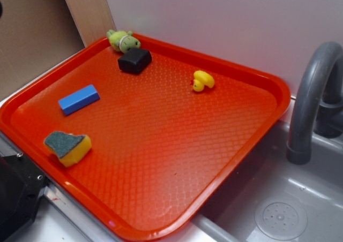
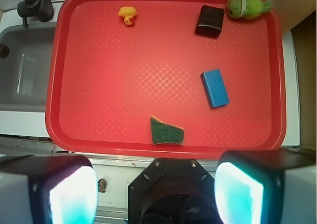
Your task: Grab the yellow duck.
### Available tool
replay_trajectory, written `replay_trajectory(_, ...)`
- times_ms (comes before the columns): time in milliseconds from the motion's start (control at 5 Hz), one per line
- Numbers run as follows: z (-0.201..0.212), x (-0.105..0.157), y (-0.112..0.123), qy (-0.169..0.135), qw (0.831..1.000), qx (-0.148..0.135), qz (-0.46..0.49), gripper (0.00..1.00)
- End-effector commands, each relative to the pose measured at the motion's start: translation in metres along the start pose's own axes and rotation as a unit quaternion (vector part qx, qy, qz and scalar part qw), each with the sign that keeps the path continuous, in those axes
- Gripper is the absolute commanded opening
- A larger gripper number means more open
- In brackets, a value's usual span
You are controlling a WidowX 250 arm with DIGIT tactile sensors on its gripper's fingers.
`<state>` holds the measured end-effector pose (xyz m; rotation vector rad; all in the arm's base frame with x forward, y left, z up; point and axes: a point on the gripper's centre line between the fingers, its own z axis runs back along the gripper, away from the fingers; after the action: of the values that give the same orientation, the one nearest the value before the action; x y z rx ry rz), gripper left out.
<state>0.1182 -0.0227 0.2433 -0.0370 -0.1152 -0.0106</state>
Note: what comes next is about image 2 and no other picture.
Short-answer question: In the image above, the green plush frog toy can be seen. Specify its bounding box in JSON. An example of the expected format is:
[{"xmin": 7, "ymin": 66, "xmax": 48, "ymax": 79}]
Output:
[{"xmin": 226, "ymin": 0, "xmax": 272, "ymax": 20}]

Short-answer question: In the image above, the brown cardboard panel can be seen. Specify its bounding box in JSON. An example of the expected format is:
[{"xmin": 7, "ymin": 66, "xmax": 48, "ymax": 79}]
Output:
[{"xmin": 273, "ymin": 0, "xmax": 317, "ymax": 150}]

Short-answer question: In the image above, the green and yellow sponge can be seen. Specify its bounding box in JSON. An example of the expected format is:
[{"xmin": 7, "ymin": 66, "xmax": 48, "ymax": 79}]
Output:
[{"xmin": 150, "ymin": 116, "xmax": 185, "ymax": 145}]

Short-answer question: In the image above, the blue rectangular block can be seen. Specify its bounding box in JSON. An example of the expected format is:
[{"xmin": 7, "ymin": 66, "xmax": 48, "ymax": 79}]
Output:
[{"xmin": 201, "ymin": 69, "xmax": 230, "ymax": 108}]

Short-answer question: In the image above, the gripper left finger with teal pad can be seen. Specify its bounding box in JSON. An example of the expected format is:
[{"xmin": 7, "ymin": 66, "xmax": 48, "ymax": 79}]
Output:
[{"xmin": 0, "ymin": 155, "xmax": 99, "ymax": 224}]

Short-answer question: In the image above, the grey plastic sink basin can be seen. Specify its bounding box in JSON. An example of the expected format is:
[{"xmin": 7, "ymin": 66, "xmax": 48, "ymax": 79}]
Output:
[{"xmin": 0, "ymin": 22, "xmax": 56, "ymax": 112}]

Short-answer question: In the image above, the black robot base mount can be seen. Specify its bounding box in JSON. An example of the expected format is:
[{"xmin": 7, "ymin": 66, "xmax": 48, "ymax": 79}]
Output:
[{"xmin": 128, "ymin": 159, "xmax": 222, "ymax": 224}]

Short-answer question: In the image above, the grey curved faucet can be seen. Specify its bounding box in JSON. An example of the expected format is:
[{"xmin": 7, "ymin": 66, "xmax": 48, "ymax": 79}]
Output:
[{"xmin": 17, "ymin": 0, "xmax": 54, "ymax": 28}]

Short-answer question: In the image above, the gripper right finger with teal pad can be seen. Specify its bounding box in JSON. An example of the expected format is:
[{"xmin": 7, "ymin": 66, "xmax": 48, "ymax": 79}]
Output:
[{"xmin": 214, "ymin": 149, "xmax": 317, "ymax": 224}]

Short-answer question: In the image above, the black rectangular block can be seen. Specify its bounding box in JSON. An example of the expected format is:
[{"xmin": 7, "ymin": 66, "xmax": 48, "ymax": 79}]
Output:
[{"xmin": 195, "ymin": 5, "xmax": 225, "ymax": 38}]

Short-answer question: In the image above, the red plastic tray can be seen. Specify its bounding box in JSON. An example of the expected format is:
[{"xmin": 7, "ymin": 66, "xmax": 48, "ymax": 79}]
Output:
[{"xmin": 46, "ymin": 0, "xmax": 286, "ymax": 159}]

